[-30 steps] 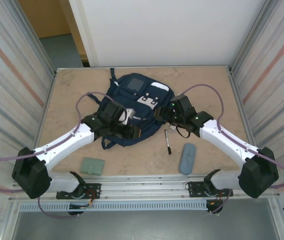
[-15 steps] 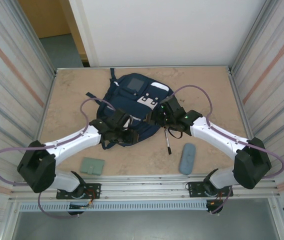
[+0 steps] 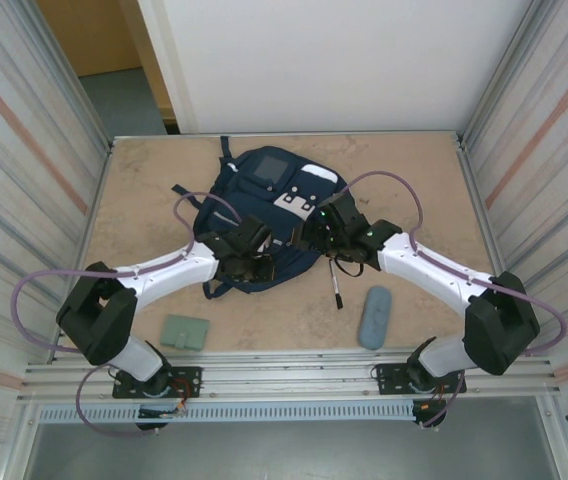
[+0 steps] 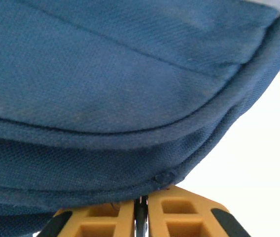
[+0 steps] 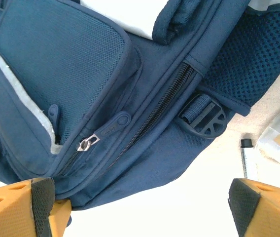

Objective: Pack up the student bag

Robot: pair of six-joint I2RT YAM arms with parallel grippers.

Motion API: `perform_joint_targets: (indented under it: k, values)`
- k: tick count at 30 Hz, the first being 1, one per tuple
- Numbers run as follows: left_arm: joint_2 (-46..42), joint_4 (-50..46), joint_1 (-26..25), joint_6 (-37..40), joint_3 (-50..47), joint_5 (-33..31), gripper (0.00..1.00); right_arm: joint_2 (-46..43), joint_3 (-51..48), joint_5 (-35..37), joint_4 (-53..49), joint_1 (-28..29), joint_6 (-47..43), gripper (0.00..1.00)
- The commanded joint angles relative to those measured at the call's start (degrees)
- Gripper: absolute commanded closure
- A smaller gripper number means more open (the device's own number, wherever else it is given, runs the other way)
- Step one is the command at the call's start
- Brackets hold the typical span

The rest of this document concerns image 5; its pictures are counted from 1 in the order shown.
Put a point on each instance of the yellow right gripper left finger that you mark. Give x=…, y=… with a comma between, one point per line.
x=11, y=212

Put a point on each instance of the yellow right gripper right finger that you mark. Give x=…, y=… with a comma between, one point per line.
x=270, y=212

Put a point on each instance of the black white marker pen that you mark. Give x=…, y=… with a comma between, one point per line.
x=246, y=158

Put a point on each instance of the navy blue backpack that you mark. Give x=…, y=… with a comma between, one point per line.
x=105, y=74

